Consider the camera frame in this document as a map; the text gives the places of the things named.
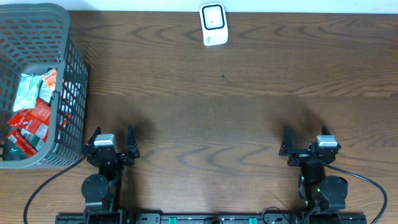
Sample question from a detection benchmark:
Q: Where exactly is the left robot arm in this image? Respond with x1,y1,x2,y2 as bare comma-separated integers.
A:
81,127,140,223

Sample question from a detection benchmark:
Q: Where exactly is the grey plastic mesh basket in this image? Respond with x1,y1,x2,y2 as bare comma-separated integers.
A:
1,3,89,169

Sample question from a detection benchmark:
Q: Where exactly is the small red snack packet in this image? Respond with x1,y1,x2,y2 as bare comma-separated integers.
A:
7,129,37,157

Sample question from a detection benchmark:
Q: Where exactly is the right black cable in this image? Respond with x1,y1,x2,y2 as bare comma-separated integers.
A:
323,161,389,224

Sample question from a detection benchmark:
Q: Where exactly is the large red snack bag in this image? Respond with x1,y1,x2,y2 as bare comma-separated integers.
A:
7,98,51,142

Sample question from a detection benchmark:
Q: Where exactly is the white green snack packet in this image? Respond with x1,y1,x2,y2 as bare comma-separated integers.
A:
21,129,45,151

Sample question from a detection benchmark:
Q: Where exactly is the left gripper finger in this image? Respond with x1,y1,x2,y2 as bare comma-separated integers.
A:
126,126,137,152
88,126,101,146

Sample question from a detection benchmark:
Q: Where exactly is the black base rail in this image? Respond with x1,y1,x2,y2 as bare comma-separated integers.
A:
55,212,368,224

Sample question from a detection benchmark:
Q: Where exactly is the white barcode scanner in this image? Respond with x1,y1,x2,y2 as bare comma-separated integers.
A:
199,2,229,47

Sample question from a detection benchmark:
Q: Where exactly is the light green snack packet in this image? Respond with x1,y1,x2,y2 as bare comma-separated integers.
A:
13,73,42,112

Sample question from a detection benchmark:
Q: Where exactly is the small orange snack packet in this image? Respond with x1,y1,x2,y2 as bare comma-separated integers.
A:
39,68,58,104

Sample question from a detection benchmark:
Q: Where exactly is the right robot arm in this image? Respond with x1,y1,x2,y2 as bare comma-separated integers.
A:
279,126,348,223

